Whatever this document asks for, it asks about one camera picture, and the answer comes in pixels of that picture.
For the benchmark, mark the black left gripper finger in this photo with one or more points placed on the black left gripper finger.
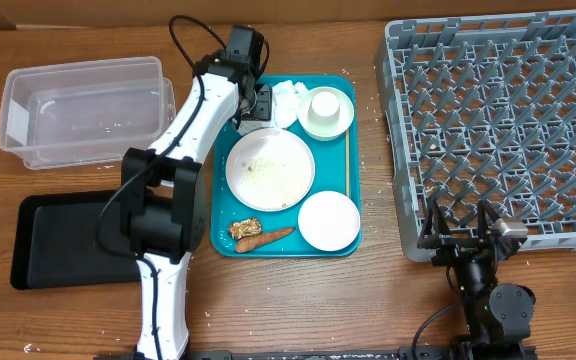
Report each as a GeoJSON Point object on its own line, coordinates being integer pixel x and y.
{"type": "Point", "coordinates": [247, 120]}
{"type": "Point", "coordinates": [263, 105]}

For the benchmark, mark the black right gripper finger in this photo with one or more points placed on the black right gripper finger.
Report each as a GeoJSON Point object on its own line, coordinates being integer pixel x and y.
{"type": "Point", "coordinates": [486, 220]}
{"type": "Point", "coordinates": [434, 225]}

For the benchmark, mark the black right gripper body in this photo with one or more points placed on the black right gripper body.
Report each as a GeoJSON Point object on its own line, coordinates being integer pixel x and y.
{"type": "Point", "coordinates": [455, 250]}

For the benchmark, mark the white napkin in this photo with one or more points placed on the white napkin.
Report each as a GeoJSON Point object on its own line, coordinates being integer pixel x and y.
{"type": "Point", "coordinates": [286, 96]}

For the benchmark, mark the brown food chunk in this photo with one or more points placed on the brown food chunk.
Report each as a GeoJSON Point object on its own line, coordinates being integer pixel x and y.
{"type": "Point", "coordinates": [245, 228]}

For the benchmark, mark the orange carrot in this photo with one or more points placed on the orange carrot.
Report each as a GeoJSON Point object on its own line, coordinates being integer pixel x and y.
{"type": "Point", "coordinates": [250, 243]}

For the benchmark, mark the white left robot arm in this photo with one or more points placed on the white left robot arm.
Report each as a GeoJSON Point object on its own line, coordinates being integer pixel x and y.
{"type": "Point", "coordinates": [163, 209]}

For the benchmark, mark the grey dishwasher rack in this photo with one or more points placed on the grey dishwasher rack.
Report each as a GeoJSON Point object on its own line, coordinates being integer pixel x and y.
{"type": "Point", "coordinates": [483, 107]}

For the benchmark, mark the white upturned cup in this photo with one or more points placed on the white upturned cup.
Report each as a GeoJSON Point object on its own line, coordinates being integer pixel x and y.
{"type": "Point", "coordinates": [324, 107]}

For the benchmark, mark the large white plate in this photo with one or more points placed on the large white plate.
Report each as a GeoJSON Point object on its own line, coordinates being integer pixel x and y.
{"type": "Point", "coordinates": [270, 170]}

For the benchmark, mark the pale green bowl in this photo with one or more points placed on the pale green bowl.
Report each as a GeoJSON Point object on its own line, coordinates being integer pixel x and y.
{"type": "Point", "coordinates": [331, 131]}

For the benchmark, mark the teal plastic tray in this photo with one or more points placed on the teal plastic tray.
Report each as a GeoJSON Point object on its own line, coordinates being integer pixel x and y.
{"type": "Point", "coordinates": [330, 175]}

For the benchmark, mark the wooden chopstick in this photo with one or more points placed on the wooden chopstick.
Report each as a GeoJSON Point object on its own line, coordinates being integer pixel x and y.
{"type": "Point", "coordinates": [347, 164]}

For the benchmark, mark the small white bowl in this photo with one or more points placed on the small white bowl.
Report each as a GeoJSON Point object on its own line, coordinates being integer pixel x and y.
{"type": "Point", "coordinates": [329, 221]}

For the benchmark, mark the clear plastic bin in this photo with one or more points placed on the clear plastic bin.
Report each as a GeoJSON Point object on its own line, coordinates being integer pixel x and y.
{"type": "Point", "coordinates": [84, 112]}

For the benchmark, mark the black tray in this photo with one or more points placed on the black tray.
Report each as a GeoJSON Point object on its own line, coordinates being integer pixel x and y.
{"type": "Point", "coordinates": [55, 247]}

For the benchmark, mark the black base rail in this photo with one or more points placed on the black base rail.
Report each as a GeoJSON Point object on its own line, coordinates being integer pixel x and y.
{"type": "Point", "coordinates": [403, 353]}

